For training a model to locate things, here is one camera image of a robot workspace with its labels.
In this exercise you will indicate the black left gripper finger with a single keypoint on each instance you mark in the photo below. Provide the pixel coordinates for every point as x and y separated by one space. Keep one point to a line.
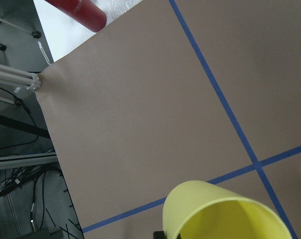
164 235

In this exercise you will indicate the yellow plastic cup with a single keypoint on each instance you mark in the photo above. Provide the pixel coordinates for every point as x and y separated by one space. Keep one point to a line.
200 210

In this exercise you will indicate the red cylinder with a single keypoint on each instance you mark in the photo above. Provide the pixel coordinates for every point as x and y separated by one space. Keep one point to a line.
84 12

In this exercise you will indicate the aluminium frame post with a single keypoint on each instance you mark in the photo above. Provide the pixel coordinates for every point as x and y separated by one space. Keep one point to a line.
12 75

